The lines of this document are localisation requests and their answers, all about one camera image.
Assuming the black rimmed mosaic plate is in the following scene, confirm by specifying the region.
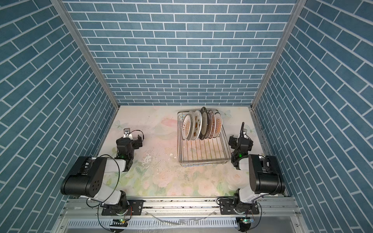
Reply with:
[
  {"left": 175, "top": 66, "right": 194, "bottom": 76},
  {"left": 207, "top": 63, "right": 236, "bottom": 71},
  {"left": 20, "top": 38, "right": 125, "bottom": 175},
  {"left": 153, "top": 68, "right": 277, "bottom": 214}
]
[{"left": 199, "top": 107, "right": 208, "bottom": 140}]

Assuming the white watermelon plate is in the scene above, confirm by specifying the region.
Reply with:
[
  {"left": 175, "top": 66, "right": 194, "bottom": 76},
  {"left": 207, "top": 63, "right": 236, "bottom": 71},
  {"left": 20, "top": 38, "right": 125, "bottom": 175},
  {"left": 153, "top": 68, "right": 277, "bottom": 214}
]
[{"left": 191, "top": 110, "right": 202, "bottom": 140}]

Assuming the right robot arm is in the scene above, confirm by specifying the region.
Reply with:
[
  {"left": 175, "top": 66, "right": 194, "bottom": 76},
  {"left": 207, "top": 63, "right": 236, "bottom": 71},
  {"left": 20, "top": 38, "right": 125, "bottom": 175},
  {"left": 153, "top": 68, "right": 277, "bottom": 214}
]
[{"left": 228, "top": 134, "right": 286, "bottom": 206}]

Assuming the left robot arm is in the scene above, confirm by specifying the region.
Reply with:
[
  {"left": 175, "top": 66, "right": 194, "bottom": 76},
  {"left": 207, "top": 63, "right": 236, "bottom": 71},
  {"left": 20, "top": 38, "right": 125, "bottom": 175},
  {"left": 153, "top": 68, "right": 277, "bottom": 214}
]
[{"left": 60, "top": 136, "right": 143, "bottom": 209}]

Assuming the rear brown patterned plate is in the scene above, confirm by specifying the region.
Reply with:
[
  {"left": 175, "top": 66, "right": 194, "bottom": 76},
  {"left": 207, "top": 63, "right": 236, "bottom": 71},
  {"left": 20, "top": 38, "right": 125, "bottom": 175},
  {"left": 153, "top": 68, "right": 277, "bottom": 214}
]
[{"left": 213, "top": 112, "right": 222, "bottom": 138}]

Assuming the brown patterned plate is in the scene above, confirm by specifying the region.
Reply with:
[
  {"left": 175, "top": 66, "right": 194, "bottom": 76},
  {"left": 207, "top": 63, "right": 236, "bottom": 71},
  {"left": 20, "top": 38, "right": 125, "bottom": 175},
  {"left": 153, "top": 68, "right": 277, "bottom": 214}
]
[
  {"left": 213, "top": 112, "right": 222, "bottom": 138},
  {"left": 206, "top": 110, "right": 215, "bottom": 139}
]

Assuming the orange sunburst plate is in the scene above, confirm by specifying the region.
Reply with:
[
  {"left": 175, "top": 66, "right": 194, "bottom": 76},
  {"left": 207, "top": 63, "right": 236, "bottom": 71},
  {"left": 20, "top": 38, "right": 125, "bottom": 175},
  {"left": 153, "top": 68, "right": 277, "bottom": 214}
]
[{"left": 182, "top": 113, "right": 192, "bottom": 140}]

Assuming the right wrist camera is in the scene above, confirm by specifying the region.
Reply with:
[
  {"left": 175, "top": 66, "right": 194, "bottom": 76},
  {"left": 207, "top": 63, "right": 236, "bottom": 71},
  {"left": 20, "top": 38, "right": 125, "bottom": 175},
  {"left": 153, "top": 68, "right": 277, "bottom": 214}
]
[{"left": 243, "top": 128, "right": 251, "bottom": 138}]

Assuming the metal wire dish rack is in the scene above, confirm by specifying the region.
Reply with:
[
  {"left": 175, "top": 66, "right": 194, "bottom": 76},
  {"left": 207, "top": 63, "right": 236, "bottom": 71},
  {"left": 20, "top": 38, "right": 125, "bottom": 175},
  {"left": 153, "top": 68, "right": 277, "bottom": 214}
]
[{"left": 177, "top": 111, "right": 231, "bottom": 167}]

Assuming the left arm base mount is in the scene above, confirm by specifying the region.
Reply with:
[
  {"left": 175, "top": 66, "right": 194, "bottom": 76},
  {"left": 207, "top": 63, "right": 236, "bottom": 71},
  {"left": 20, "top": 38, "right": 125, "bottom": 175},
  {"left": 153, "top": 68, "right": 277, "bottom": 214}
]
[{"left": 102, "top": 200, "right": 144, "bottom": 216}]

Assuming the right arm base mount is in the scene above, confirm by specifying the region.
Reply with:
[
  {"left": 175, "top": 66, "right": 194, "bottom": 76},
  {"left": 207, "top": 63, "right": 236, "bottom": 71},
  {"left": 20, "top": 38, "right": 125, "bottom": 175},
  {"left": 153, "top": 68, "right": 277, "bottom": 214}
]
[{"left": 216, "top": 197, "right": 259, "bottom": 215}]

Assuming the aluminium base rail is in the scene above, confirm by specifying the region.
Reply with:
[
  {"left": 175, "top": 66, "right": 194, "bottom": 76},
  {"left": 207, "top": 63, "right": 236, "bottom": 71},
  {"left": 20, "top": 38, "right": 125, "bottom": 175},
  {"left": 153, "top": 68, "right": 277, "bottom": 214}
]
[{"left": 52, "top": 196, "right": 308, "bottom": 233}]

